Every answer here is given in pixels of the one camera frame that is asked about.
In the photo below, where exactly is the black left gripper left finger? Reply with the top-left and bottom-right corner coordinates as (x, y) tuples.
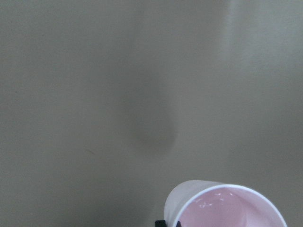
(154, 220), (166, 227)

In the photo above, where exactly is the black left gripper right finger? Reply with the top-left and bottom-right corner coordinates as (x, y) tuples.
(176, 221), (182, 227)

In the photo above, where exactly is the pink plastic cup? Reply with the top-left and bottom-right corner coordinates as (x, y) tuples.
(164, 180), (287, 227)

